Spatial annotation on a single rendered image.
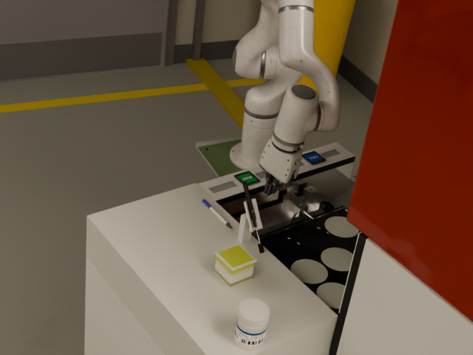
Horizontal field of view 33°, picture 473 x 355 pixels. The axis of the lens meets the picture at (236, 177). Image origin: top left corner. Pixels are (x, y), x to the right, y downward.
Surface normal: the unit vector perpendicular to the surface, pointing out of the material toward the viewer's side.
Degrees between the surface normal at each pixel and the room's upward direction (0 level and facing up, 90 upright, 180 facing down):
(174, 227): 0
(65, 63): 90
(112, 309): 90
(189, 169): 0
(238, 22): 90
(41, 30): 90
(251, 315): 0
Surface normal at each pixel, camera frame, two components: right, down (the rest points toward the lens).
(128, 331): -0.81, 0.25
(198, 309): 0.11, -0.83
